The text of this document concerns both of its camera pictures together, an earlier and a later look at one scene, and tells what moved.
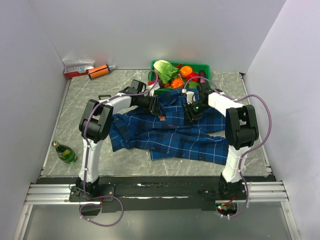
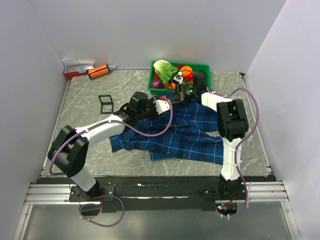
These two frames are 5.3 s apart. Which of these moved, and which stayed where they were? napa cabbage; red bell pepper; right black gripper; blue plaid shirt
Moved: right black gripper
Stayed: napa cabbage; blue plaid shirt; red bell pepper
